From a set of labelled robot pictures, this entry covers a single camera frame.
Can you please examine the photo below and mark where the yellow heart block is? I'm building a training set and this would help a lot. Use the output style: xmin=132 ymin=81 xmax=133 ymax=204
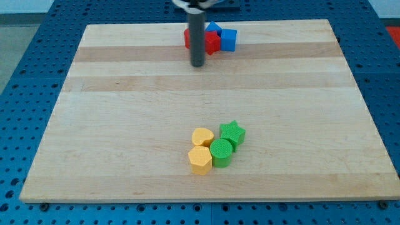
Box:
xmin=191 ymin=127 xmax=214 ymax=147

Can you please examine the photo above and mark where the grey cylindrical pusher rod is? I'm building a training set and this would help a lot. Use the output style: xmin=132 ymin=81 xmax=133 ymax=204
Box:
xmin=187 ymin=7 xmax=205 ymax=68

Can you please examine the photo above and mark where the yellow hexagon block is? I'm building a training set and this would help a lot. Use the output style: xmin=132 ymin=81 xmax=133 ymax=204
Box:
xmin=187 ymin=146 xmax=213 ymax=175

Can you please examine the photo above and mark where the red circle block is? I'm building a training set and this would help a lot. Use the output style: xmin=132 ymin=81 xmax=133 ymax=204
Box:
xmin=184 ymin=29 xmax=190 ymax=49

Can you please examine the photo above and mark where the green star block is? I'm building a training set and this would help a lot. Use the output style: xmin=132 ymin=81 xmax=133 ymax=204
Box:
xmin=219 ymin=120 xmax=246 ymax=153

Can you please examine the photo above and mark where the blue cube block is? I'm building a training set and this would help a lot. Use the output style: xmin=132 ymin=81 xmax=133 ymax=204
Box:
xmin=221 ymin=29 xmax=238 ymax=52

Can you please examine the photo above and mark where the green circle block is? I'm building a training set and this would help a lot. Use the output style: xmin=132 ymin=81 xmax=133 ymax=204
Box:
xmin=210 ymin=139 xmax=233 ymax=168

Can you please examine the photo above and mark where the light wooden board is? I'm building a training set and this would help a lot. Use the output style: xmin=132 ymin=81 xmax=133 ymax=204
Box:
xmin=20 ymin=19 xmax=399 ymax=203

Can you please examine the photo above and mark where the red star block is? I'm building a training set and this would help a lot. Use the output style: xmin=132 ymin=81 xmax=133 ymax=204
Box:
xmin=205 ymin=31 xmax=221 ymax=55

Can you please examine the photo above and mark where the blue pentagon block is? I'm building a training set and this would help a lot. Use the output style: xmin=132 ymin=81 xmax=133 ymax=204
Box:
xmin=205 ymin=21 xmax=223 ymax=36

